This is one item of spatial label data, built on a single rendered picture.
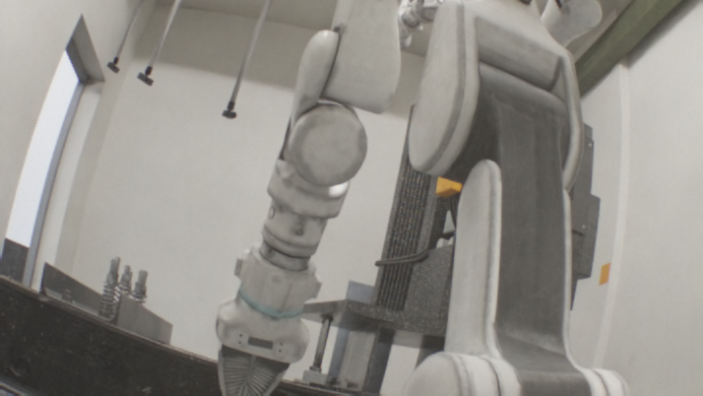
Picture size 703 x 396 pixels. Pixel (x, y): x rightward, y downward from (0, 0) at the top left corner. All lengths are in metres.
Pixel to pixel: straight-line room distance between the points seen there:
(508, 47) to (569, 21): 0.39
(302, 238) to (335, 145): 0.10
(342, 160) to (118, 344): 0.81
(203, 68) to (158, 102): 0.38
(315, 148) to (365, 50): 0.10
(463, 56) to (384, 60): 0.18
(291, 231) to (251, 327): 0.12
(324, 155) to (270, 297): 0.15
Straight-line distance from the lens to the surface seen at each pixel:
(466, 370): 0.55
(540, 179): 0.75
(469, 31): 0.84
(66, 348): 1.36
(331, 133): 0.62
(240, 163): 4.22
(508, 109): 0.79
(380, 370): 2.31
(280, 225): 0.68
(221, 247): 4.10
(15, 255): 8.37
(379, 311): 1.65
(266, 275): 0.69
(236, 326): 0.72
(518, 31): 0.90
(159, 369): 1.31
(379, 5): 0.66
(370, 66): 0.63
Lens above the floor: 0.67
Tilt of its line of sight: 17 degrees up
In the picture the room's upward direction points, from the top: 12 degrees clockwise
